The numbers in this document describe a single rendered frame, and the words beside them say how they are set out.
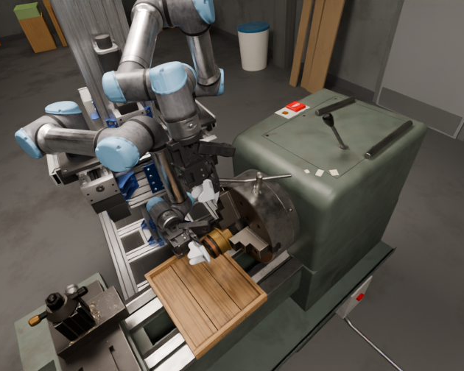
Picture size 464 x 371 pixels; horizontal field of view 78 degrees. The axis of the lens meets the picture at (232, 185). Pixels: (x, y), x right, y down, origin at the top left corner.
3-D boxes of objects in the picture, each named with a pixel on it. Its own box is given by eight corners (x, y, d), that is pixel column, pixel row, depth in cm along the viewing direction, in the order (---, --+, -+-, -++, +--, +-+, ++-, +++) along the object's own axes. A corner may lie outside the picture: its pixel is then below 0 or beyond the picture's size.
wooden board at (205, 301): (209, 238, 125) (208, 232, 122) (266, 299, 103) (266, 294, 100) (146, 280, 112) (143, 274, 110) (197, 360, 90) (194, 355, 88)
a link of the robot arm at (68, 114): (96, 127, 124) (82, 98, 115) (72, 145, 115) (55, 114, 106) (75, 124, 128) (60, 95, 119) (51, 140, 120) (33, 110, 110)
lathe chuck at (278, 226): (232, 207, 125) (236, 156, 100) (283, 262, 110) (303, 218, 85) (215, 218, 121) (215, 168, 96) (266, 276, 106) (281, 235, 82)
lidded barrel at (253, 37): (275, 66, 488) (276, 25, 445) (250, 74, 471) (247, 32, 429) (258, 58, 522) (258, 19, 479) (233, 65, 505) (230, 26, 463)
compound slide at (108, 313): (118, 292, 98) (113, 284, 95) (130, 315, 92) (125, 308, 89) (56, 333, 90) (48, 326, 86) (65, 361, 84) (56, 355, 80)
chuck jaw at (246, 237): (253, 220, 99) (278, 240, 91) (255, 230, 102) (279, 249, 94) (228, 238, 94) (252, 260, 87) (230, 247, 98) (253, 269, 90)
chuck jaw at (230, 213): (241, 212, 104) (227, 182, 101) (248, 213, 100) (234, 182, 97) (216, 228, 100) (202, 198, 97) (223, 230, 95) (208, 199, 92)
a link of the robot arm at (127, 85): (129, -19, 92) (93, 78, 65) (163, -23, 91) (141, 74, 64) (141, 18, 101) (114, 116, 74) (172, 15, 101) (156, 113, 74)
